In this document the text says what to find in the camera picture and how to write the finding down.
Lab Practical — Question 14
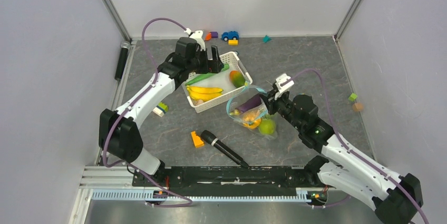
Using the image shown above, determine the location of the orange toy bell pepper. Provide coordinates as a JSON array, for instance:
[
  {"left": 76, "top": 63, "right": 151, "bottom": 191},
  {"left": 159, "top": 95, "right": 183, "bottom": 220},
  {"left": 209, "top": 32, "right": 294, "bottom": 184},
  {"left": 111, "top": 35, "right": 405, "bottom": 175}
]
[{"left": 242, "top": 111, "right": 262, "bottom": 129}]

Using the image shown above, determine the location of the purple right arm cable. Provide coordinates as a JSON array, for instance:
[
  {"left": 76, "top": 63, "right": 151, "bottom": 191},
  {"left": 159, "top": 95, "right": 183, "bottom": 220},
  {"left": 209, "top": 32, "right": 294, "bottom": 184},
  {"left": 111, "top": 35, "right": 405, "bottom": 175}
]
[{"left": 284, "top": 68, "right": 430, "bottom": 224}]

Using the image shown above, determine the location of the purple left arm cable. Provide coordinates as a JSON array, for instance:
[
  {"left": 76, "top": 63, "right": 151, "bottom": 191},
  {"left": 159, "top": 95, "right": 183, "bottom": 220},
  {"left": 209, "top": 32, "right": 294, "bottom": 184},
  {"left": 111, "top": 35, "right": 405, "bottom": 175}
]
[{"left": 102, "top": 17, "right": 193, "bottom": 208}]

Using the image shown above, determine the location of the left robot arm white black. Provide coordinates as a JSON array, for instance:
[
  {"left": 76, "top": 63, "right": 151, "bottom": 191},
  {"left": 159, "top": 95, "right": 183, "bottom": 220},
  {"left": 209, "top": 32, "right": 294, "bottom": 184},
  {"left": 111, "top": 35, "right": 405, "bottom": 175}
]
[{"left": 99, "top": 37, "right": 224, "bottom": 186}]

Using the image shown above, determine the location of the orange wedge block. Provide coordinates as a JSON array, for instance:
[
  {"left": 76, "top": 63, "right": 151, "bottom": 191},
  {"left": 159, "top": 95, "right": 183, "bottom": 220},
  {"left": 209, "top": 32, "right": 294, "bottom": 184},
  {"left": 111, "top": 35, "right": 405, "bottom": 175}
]
[{"left": 191, "top": 131, "right": 205, "bottom": 148}]

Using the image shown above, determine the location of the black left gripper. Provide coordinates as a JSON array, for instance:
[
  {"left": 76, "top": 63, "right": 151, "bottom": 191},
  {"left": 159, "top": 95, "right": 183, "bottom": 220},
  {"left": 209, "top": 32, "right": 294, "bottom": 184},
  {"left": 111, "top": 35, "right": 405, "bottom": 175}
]
[{"left": 186, "top": 45, "right": 223, "bottom": 74}]

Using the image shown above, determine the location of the purple toy eggplant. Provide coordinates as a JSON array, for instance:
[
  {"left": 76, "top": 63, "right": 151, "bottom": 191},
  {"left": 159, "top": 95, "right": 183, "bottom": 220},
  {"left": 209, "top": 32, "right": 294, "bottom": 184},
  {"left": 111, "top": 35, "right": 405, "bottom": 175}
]
[{"left": 235, "top": 94, "right": 262, "bottom": 113}]

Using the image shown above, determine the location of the clear zip top bag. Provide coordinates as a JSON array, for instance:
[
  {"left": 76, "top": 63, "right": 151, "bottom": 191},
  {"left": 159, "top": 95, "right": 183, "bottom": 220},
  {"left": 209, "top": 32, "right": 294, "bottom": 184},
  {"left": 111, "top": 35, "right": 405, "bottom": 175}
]
[{"left": 226, "top": 82, "right": 278, "bottom": 140}]

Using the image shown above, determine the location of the yellow toy banana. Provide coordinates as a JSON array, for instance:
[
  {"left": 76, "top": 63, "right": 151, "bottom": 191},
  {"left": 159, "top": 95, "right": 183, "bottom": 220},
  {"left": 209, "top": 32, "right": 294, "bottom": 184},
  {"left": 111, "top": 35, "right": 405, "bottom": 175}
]
[{"left": 187, "top": 86, "right": 223, "bottom": 102}]

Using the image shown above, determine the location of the black microphone on table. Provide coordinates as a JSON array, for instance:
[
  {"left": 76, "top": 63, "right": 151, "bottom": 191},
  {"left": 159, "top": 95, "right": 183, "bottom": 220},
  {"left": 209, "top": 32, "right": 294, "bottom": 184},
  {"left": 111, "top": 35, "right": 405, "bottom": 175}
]
[{"left": 200, "top": 130, "right": 249, "bottom": 169}]

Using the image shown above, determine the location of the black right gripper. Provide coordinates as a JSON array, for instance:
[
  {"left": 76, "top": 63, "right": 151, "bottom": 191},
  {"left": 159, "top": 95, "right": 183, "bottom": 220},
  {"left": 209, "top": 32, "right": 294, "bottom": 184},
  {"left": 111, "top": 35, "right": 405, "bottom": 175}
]
[{"left": 259, "top": 89, "right": 304, "bottom": 131}]

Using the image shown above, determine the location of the blue toy car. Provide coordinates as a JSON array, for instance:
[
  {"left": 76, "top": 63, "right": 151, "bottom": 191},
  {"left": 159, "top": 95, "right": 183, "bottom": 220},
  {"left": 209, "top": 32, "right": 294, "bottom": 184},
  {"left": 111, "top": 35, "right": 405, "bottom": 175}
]
[{"left": 221, "top": 31, "right": 239, "bottom": 42}]

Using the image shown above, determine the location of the red green toy mango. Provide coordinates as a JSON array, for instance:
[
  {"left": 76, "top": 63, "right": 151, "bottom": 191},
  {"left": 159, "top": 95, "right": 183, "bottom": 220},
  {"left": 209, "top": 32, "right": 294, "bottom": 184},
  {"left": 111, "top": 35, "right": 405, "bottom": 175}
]
[{"left": 229, "top": 70, "right": 246, "bottom": 88}]

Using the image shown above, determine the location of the green toy pear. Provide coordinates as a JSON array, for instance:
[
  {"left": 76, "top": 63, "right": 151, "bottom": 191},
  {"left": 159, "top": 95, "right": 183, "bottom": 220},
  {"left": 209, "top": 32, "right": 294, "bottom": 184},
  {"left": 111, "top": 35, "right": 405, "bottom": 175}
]
[{"left": 258, "top": 119, "right": 276, "bottom": 135}]

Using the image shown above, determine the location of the yellow lego brick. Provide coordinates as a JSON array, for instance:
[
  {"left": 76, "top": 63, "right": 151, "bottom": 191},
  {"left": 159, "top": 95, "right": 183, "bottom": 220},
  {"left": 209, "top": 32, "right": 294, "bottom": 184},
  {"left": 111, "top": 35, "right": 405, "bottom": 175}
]
[{"left": 228, "top": 40, "right": 239, "bottom": 46}]

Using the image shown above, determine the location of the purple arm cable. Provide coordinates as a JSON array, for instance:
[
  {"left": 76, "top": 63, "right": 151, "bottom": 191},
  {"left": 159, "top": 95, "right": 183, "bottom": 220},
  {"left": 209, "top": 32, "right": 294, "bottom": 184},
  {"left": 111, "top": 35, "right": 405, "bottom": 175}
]
[
  {"left": 102, "top": 17, "right": 193, "bottom": 208},
  {"left": 284, "top": 68, "right": 430, "bottom": 224}
]

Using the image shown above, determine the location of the green toy cucumber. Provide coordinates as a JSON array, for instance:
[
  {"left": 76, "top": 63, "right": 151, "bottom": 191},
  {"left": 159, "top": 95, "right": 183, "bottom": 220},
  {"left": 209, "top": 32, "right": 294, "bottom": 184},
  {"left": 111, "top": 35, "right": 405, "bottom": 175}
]
[{"left": 185, "top": 63, "right": 229, "bottom": 86}]

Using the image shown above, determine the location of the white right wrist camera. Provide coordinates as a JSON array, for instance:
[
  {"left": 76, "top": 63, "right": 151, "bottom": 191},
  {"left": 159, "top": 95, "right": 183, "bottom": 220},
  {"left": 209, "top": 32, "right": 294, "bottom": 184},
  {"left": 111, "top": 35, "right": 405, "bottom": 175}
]
[{"left": 273, "top": 73, "right": 294, "bottom": 100}]

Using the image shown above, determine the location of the tan wooden cube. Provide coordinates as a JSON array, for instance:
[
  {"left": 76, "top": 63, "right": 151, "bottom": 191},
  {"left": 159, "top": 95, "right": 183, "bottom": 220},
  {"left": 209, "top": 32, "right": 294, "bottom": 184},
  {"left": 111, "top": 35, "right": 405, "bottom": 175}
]
[{"left": 352, "top": 102, "right": 364, "bottom": 112}]

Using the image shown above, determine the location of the white plastic basket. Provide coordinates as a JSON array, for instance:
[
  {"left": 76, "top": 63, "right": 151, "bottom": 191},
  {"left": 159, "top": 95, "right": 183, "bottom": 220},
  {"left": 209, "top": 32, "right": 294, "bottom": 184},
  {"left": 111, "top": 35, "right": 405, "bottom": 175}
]
[{"left": 181, "top": 51, "right": 253, "bottom": 113}]

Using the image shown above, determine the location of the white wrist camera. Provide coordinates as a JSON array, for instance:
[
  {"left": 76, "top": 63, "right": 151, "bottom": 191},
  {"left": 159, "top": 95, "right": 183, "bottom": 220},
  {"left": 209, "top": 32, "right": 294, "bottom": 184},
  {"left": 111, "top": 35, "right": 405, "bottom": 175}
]
[
  {"left": 273, "top": 73, "right": 294, "bottom": 100},
  {"left": 184, "top": 28, "right": 206, "bottom": 51}
]

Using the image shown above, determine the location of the lime green cube block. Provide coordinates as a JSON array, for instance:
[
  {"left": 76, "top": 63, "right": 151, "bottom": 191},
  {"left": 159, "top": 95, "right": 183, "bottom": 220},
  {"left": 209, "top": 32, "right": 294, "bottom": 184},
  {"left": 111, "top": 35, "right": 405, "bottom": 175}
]
[{"left": 348, "top": 93, "right": 358, "bottom": 102}]

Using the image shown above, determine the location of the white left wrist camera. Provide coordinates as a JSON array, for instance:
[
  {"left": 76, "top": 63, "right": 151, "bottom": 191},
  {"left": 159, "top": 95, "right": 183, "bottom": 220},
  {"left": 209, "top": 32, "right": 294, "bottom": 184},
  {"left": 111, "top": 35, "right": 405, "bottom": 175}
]
[{"left": 184, "top": 28, "right": 206, "bottom": 51}]

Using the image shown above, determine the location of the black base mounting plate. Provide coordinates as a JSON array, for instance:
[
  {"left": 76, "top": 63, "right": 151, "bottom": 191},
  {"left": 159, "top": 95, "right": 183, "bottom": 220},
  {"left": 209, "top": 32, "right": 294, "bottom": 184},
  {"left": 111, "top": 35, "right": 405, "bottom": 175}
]
[{"left": 152, "top": 166, "right": 327, "bottom": 198}]

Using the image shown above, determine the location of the green white lego stack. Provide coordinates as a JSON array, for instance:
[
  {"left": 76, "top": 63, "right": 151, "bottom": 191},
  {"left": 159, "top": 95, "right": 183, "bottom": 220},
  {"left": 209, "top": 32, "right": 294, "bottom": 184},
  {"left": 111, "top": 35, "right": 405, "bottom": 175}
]
[{"left": 152, "top": 102, "right": 169, "bottom": 117}]

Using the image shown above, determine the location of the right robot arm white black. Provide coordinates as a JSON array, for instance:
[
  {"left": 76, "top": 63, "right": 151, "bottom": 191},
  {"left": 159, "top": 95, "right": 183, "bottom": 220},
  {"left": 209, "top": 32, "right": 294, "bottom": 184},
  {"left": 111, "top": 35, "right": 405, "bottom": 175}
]
[{"left": 260, "top": 92, "right": 423, "bottom": 223}]

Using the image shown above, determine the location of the black microphone on rail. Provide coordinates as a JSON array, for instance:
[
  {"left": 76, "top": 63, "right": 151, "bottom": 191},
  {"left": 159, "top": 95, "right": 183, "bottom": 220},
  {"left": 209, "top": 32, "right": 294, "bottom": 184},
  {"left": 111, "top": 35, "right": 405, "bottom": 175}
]
[{"left": 114, "top": 41, "right": 131, "bottom": 81}]

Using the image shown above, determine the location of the teal triangular block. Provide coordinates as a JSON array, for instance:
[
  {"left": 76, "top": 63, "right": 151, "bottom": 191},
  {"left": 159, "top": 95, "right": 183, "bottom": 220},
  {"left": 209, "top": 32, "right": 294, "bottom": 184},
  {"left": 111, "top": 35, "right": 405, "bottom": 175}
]
[{"left": 263, "top": 35, "right": 271, "bottom": 43}]

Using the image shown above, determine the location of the purple small block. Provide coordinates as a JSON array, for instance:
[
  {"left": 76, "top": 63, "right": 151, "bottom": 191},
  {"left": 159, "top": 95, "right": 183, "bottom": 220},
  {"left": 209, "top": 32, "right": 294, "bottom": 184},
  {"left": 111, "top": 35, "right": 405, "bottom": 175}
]
[{"left": 210, "top": 31, "right": 219, "bottom": 38}]

